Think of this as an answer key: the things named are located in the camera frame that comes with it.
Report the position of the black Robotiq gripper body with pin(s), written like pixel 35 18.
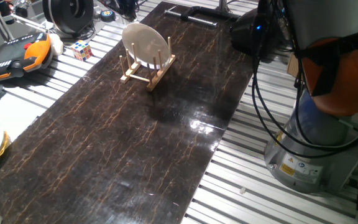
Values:
pixel 127 6

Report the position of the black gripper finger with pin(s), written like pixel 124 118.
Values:
pixel 132 16
pixel 123 16

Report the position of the white round dish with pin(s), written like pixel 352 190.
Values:
pixel 146 43

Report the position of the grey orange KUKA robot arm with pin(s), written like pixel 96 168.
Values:
pixel 322 18

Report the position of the wooden dish rack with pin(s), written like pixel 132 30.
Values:
pixel 157 77

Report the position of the black round tape measure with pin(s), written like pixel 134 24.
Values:
pixel 107 15

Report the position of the Rubik's cube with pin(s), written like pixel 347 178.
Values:
pixel 81 50

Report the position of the black filament spool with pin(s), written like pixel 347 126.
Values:
pixel 68 15

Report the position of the black metal clamp bar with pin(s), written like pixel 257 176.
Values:
pixel 194 19

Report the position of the white soft toy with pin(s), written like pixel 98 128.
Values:
pixel 56 43

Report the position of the orange black teach pendant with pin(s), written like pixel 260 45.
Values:
pixel 11 57

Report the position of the dark brown marble mat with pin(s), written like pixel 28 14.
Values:
pixel 120 161

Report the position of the white paper sheet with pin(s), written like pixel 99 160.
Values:
pixel 14 112

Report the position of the small white scrap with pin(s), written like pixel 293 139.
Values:
pixel 242 189

